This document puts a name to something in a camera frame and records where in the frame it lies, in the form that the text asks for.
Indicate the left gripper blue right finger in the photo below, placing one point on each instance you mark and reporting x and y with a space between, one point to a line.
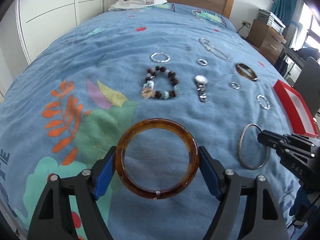
262 219

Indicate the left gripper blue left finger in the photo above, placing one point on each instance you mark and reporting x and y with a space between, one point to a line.
52 218

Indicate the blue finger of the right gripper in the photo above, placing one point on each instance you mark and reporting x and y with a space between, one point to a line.
271 139

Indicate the thin silver bangle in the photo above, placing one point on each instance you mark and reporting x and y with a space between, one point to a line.
252 155

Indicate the dark tortoiseshell bangle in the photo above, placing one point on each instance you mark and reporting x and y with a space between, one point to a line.
246 72

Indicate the amber resin bangle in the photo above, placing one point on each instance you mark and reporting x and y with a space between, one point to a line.
156 159

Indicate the silver wrist watch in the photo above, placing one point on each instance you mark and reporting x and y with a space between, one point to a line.
201 82

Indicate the red jewelry box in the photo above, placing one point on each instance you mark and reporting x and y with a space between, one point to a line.
297 111

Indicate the right hand blue white glove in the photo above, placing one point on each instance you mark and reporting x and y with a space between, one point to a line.
305 207

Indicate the grey desk chair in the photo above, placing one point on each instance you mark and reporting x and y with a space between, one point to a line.
308 85

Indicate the wooden drawer cabinet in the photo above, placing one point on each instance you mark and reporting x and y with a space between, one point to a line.
267 41

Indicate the white printer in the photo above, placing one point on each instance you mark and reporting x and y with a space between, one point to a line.
271 20

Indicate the blue patterned bedspread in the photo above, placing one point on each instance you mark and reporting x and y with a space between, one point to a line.
78 97

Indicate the teal curtain right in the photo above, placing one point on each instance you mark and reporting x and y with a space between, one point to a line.
284 10

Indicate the white clothing on bed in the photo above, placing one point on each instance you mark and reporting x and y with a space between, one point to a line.
122 5

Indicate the white wardrobe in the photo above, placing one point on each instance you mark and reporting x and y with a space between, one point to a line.
41 22

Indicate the wall power socket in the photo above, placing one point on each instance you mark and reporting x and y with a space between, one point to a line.
247 24

